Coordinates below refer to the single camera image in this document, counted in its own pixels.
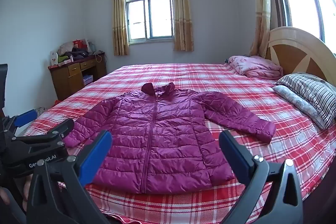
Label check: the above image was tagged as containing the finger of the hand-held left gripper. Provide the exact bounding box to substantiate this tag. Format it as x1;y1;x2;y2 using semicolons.
2;109;38;136
10;118;75;153

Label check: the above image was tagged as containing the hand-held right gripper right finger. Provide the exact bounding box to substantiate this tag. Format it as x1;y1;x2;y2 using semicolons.
219;130;305;224

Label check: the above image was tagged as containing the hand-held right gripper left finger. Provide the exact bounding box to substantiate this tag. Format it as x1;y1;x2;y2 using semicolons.
26;130;113;224

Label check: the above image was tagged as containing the purple puffer jacket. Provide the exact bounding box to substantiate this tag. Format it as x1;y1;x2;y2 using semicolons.
64;82;276;194

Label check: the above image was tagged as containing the pile of clothes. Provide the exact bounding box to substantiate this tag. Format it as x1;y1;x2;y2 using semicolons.
58;42;90;62

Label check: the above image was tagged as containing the person's left hand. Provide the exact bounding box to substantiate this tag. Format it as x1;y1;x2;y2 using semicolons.
22;177;32;211

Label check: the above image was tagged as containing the bed with red plaid sheet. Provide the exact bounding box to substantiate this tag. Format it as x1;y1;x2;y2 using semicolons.
25;63;336;224

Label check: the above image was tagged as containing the wooden desk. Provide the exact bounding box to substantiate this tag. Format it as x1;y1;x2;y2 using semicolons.
48;52;108;102

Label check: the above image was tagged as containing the grey floral pillow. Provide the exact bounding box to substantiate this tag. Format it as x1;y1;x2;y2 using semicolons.
272;85;326;128

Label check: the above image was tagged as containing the red gift bag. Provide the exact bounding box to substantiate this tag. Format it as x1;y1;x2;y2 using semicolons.
73;39;88;50

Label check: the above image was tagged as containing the pink folded blanket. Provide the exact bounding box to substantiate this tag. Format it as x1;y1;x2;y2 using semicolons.
227;55;284;79

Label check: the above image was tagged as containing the striped pillow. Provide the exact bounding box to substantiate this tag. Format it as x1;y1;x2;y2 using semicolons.
276;72;336;130

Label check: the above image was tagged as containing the wooden bed headboard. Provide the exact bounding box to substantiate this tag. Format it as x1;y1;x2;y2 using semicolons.
265;26;336;88

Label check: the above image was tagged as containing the yellow floral curtain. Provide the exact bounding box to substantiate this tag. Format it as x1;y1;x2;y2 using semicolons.
172;0;195;52
112;0;130;56

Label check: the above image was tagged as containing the sliding window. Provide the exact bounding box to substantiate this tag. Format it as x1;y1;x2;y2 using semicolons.
123;0;175;42

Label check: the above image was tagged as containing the long yellow curtain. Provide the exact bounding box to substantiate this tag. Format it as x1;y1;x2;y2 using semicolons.
248;0;271;58

